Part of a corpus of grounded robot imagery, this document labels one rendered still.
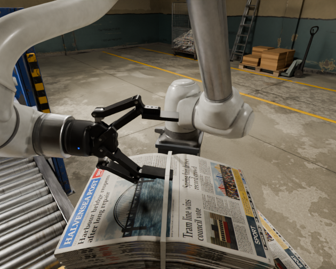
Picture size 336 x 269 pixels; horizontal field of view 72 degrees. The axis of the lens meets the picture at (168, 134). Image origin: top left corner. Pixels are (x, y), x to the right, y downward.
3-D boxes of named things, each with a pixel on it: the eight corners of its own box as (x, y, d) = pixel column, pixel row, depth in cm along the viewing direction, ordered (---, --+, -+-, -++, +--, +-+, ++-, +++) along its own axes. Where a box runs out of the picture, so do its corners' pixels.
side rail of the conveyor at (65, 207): (106, 273, 87) (102, 253, 81) (92, 282, 84) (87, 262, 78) (29, 136, 179) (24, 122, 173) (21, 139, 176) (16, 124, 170)
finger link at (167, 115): (143, 112, 46) (143, 108, 46) (178, 115, 46) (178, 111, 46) (141, 118, 44) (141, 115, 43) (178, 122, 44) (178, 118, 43)
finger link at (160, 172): (141, 173, 50) (140, 175, 51) (173, 178, 51) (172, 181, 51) (143, 164, 53) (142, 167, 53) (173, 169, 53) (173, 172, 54)
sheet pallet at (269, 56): (293, 72, 635) (299, 50, 607) (277, 77, 589) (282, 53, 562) (254, 64, 717) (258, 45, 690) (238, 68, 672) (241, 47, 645)
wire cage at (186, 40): (210, 57, 815) (215, 1, 733) (193, 60, 769) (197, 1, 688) (187, 53, 898) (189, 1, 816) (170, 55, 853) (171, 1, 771)
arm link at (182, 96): (177, 116, 121) (177, 73, 110) (208, 125, 111) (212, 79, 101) (157, 127, 109) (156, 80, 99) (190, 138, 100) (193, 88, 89)
